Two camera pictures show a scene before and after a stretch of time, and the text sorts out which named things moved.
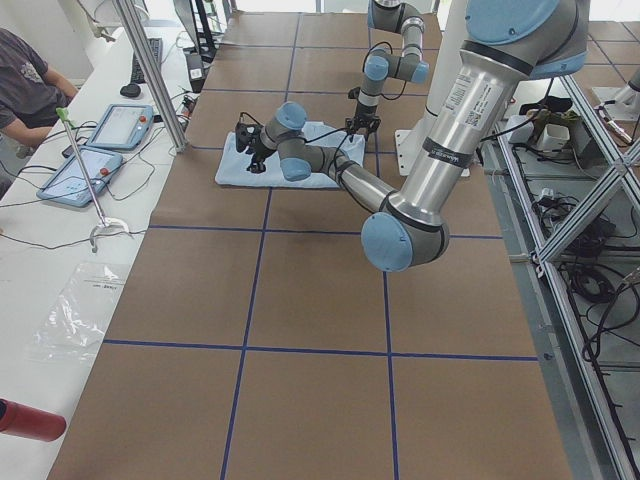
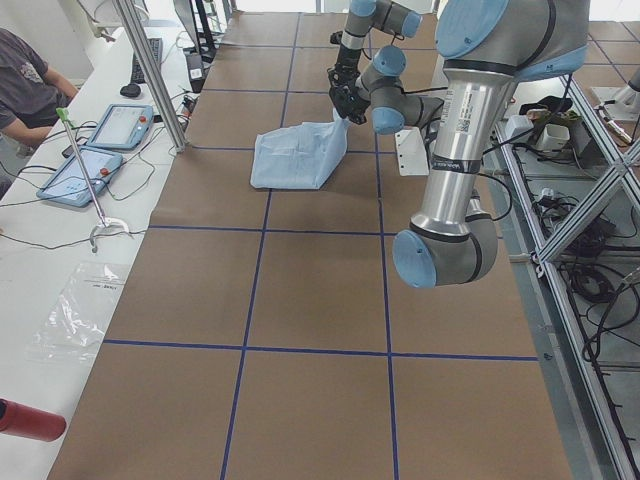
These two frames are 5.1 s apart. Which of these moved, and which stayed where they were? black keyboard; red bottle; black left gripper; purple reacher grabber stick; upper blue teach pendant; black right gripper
Moved: black left gripper; black right gripper
Stayed: red bottle; black keyboard; purple reacher grabber stick; upper blue teach pendant
